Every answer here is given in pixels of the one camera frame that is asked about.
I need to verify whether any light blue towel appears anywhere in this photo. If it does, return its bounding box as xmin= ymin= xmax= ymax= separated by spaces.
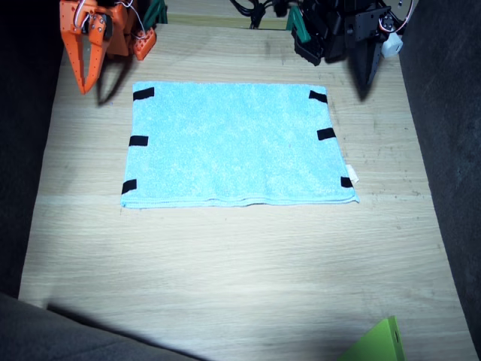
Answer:
xmin=119 ymin=80 xmax=361 ymax=210

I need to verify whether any white power adapter cube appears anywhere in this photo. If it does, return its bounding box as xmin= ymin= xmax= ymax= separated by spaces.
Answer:
xmin=381 ymin=32 xmax=404 ymax=59

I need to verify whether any green table clamp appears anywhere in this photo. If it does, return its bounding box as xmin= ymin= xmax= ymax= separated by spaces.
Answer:
xmin=147 ymin=0 xmax=168 ymax=26
xmin=286 ymin=5 xmax=313 ymax=43

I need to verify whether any grey foam panel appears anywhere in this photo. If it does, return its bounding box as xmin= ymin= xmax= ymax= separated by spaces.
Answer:
xmin=397 ymin=0 xmax=481 ymax=361
xmin=0 ymin=0 xmax=73 ymax=300

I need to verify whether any green plastic wedge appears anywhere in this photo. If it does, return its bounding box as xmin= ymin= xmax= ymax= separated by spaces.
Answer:
xmin=335 ymin=315 xmax=407 ymax=361

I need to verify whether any red white black-gripper cable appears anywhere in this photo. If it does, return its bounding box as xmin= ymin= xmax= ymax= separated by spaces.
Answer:
xmin=389 ymin=0 xmax=419 ymax=35

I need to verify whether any black cable bundle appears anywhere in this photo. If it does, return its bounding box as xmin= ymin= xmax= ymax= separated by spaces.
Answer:
xmin=228 ymin=0 xmax=291 ymax=31

